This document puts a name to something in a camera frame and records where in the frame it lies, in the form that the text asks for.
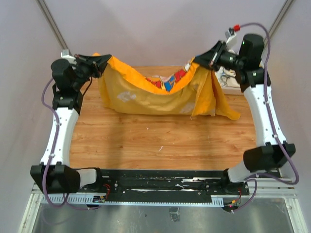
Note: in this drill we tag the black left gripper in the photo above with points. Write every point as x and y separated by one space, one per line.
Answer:
93 64

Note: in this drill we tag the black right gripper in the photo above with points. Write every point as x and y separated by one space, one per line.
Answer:
214 55

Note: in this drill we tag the yellow pillowcase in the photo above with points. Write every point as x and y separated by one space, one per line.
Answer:
192 90

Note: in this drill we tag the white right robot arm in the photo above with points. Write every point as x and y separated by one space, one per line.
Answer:
272 150

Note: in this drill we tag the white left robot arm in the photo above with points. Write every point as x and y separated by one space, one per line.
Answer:
53 175

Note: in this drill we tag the white crumpled cloth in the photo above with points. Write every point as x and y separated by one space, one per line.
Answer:
226 78

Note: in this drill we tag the white plastic basket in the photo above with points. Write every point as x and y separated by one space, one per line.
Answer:
232 91

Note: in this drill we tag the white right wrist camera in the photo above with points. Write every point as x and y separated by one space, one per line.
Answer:
231 39

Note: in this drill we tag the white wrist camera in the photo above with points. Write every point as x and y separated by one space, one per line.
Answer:
66 54
231 39

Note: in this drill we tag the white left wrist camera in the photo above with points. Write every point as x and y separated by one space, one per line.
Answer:
66 54

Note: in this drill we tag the aluminium frame post left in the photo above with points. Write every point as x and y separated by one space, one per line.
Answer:
51 22

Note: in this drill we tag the aluminium frame post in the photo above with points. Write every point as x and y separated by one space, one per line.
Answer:
280 16
51 22

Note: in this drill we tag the aluminium frame post right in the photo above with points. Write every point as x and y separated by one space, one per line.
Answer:
280 16

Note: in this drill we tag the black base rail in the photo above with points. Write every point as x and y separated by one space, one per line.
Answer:
210 182

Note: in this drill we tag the white cable duct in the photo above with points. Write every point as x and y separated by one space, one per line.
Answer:
152 198

